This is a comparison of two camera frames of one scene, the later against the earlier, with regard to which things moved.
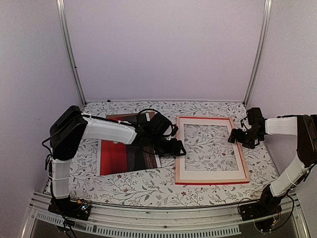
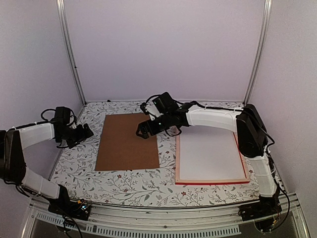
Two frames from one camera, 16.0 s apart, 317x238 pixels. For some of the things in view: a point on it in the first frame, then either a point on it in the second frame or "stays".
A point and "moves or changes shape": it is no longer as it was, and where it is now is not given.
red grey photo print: [116, 157] → [209, 153]
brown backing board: [135, 114] moves or changes shape
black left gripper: [175, 150] → [82, 136]
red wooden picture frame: [214, 181] stays
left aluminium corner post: [61, 6] stays
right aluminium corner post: [267, 15] stays
